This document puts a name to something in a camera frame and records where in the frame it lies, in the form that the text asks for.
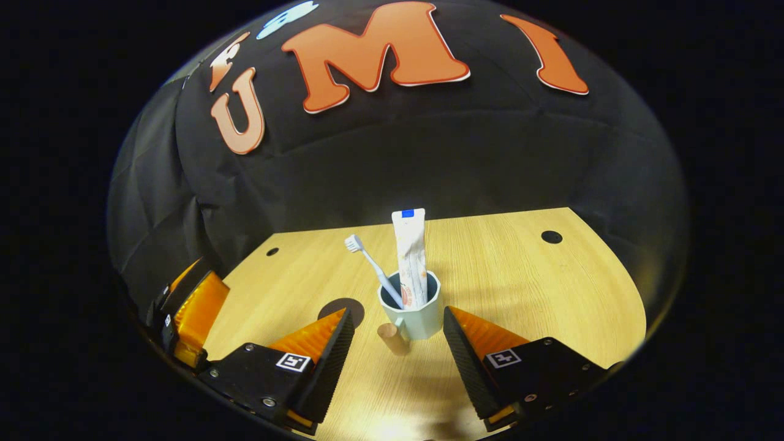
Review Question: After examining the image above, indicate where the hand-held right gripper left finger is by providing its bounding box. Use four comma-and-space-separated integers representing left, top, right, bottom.
199, 307, 356, 435

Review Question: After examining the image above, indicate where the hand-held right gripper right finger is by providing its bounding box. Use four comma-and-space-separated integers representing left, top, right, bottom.
442, 306, 613, 432

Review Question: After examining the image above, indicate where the pale blue cup wooden handle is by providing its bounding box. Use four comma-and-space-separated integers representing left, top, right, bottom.
377, 269, 443, 356

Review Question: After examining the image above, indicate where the dark round coaster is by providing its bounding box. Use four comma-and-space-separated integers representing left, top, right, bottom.
318, 298, 366, 328

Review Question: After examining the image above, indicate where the white toothbrush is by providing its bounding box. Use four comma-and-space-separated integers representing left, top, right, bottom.
344, 235, 405, 309

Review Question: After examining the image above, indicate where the white toothpaste tube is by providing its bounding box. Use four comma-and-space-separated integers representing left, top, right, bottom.
392, 208, 429, 310

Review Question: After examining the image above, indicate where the wooden desktop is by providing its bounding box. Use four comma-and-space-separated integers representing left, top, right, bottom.
202, 207, 647, 441

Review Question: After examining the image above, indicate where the black backdrop cloth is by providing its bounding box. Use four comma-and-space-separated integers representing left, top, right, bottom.
107, 0, 690, 319

